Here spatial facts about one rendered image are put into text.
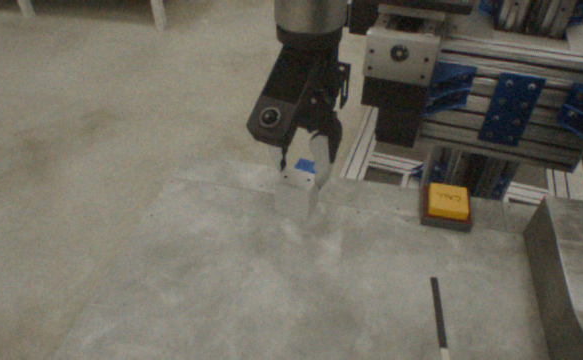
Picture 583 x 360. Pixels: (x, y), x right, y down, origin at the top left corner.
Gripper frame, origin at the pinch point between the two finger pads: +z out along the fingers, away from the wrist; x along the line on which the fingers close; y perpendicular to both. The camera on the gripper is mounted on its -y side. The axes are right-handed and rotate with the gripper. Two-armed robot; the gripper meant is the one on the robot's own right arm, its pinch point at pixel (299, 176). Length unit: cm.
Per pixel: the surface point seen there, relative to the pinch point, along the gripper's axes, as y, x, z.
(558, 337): -1.3, -36.4, 12.3
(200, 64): 168, 145, 95
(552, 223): 12.8, -33.4, 6.7
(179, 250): -8.2, 16.8, 15.6
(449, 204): 16.1, -19.8, 11.9
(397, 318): -5.2, -17.4, 15.6
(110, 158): 69, 131, 95
